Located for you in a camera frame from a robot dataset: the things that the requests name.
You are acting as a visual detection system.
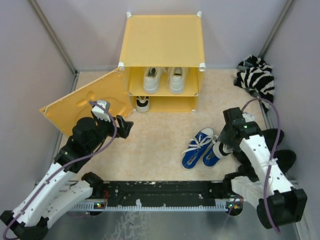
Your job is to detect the black white striped cloth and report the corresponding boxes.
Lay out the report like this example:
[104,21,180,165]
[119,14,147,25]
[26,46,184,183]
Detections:
[233,55,275,103]

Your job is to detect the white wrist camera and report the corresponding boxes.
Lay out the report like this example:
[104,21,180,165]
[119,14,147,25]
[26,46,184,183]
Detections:
[91,100,111,122]
[242,112,255,123]

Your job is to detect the black sneaker lower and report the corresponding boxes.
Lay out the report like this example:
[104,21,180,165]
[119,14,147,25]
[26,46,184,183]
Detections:
[233,150,297,178]

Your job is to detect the black sneaker upper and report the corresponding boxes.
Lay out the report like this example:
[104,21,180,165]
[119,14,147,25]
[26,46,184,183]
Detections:
[262,128,285,152]

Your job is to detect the yellow plastic shoe cabinet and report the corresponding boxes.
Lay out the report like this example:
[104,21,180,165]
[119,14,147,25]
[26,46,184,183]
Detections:
[118,11,206,113]

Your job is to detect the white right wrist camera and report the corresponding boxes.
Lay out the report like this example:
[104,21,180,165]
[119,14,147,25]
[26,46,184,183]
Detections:
[242,112,255,123]

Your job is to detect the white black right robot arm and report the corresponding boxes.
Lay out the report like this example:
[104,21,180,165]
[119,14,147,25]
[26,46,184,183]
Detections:
[218,107,308,229]

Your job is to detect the white sneaker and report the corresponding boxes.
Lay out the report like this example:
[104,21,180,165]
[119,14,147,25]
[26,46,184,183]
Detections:
[168,67,189,94]
[143,66,167,94]

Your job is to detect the black white canvas shoe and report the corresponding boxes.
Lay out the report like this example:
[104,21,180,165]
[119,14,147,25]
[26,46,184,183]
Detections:
[212,141,233,160]
[136,96,150,112]

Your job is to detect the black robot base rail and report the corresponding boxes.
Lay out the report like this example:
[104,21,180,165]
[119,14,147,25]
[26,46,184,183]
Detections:
[67,180,245,218]

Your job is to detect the black sneaker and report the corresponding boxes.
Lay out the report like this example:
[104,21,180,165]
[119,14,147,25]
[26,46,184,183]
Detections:
[262,128,285,152]
[233,150,297,178]

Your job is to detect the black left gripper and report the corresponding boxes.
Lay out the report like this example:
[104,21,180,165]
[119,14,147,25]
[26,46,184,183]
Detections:
[86,114,133,153]

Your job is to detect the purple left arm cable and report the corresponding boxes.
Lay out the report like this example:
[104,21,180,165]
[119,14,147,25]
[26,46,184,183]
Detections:
[1,100,118,238]

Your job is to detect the yellow cabinet door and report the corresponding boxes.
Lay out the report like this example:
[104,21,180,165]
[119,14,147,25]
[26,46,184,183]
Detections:
[39,68,133,137]

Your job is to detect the blue canvas shoe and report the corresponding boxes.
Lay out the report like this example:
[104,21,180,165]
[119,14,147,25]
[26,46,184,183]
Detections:
[181,127,215,170]
[202,143,222,168]

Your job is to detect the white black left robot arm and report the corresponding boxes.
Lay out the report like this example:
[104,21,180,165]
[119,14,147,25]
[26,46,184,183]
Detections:
[0,115,134,240]

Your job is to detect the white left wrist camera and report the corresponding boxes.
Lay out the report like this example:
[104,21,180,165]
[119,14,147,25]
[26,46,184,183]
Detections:
[91,100,111,122]

